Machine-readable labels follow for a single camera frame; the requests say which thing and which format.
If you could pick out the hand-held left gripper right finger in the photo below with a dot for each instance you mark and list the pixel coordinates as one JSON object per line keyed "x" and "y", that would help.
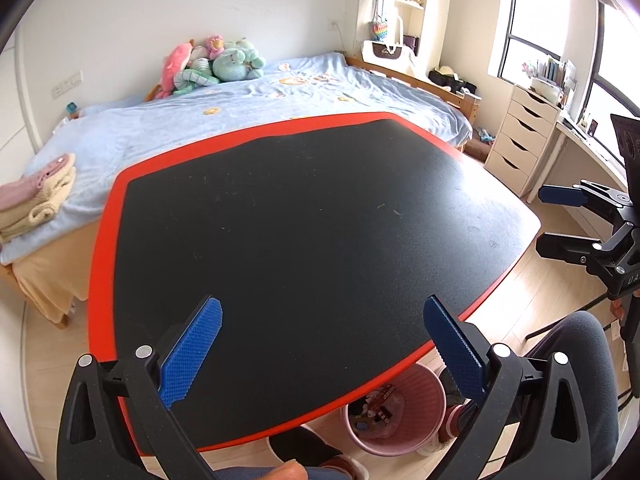
{"x": 455, "y": 352}

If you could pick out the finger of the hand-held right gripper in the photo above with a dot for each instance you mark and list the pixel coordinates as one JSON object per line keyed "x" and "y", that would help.
{"x": 562, "y": 248}
{"x": 562, "y": 195}

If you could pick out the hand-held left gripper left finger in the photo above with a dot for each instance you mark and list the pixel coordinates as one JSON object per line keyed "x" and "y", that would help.
{"x": 192, "y": 355}

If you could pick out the pink waste bin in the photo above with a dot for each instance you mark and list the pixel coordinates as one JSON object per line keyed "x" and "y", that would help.
{"x": 415, "y": 400}

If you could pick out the person's right hand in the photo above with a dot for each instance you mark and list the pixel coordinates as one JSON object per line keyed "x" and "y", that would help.
{"x": 619, "y": 310}

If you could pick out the person's left hand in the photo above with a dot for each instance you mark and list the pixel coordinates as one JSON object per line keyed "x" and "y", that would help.
{"x": 285, "y": 472}

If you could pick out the white desk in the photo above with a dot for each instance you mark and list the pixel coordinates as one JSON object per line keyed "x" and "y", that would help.
{"x": 575, "y": 146}

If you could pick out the striped red sock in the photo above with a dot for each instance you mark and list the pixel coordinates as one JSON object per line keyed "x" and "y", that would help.
{"x": 456, "y": 420}

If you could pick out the white drawer unit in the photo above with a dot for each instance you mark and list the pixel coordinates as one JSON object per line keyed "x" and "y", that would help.
{"x": 520, "y": 135}

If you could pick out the white slipper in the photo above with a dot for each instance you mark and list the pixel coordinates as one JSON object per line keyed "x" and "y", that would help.
{"x": 432, "y": 446}

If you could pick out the small floor toy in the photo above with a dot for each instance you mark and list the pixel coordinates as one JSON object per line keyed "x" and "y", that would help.
{"x": 484, "y": 135}

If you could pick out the white storage box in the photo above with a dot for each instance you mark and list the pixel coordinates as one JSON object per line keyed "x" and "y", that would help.
{"x": 546, "y": 89}

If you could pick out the person's right leg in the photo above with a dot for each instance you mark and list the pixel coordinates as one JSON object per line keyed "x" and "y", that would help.
{"x": 575, "y": 385}

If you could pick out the person's leg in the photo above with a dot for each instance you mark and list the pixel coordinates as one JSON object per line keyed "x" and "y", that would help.
{"x": 300, "y": 447}
{"x": 575, "y": 385}

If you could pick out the row of books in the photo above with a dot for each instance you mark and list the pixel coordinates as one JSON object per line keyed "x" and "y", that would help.
{"x": 556, "y": 67}

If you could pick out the bed with blue sheet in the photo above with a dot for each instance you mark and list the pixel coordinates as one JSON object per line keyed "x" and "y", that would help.
{"x": 467, "y": 105}

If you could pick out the person's left leg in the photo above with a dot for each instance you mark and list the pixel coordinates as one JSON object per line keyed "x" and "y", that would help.
{"x": 300, "y": 447}

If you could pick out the black bag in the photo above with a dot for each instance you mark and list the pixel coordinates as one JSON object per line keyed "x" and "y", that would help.
{"x": 452, "y": 82}

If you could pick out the beige bed sheet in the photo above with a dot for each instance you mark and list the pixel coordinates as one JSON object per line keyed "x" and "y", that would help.
{"x": 50, "y": 270}

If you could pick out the straw hat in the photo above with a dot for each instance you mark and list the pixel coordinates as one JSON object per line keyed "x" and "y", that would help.
{"x": 445, "y": 71}

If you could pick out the window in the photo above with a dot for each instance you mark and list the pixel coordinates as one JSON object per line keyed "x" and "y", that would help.
{"x": 540, "y": 5}

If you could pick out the beige folded towel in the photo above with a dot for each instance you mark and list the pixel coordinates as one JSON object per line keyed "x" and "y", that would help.
{"x": 42, "y": 212}

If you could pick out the dark purple box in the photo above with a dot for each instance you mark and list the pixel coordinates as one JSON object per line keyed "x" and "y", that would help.
{"x": 410, "y": 44}

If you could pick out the white tote bag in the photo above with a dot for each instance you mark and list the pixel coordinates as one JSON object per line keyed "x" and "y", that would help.
{"x": 387, "y": 52}

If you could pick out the pink folded towel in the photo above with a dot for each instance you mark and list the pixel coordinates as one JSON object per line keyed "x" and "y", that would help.
{"x": 20, "y": 190}

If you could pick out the rainbow knitted bag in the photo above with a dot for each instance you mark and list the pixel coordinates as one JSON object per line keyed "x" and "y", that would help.
{"x": 378, "y": 31}

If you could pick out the small blue bottle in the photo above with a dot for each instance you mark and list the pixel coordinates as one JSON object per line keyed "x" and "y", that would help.
{"x": 73, "y": 110}

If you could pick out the green striped plush toy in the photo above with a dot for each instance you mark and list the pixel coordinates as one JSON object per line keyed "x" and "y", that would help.
{"x": 192, "y": 78}

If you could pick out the pink plush toy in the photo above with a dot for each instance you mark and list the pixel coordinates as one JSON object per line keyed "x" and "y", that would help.
{"x": 175, "y": 62}

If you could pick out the teal plush toy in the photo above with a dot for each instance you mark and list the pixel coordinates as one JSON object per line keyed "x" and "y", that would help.
{"x": 235, "y": 62}

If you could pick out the small pink flower plush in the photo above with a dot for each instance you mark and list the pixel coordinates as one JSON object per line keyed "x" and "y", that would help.
{"x": 215, "y": 46}

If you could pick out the white wall shelf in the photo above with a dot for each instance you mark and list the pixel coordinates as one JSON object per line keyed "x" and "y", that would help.
{"x": 415, "y": 6}

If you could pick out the white wall switch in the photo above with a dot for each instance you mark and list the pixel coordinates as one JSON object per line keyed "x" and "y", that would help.
{"x": 66, "y": 85}

